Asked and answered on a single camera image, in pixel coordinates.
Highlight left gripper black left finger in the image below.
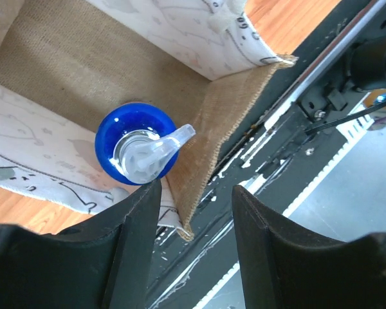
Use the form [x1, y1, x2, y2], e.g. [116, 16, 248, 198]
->
[0, 180, 161, 308]

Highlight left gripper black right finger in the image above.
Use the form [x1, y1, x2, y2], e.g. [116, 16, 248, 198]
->
[232, 185, 386, 308]

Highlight beige canvas bag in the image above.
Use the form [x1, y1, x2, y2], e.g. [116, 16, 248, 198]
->
[0, 1, 296, 240]

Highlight blue cap bottle front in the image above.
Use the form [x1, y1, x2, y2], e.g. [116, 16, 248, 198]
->
[95, 102, 196, 185]

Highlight white slotted cable duct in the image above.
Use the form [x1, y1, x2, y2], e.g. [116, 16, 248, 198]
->
[196, 96, 386, 309]

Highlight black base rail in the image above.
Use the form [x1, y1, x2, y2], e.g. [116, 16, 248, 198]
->
[146, 1, 386, 308]

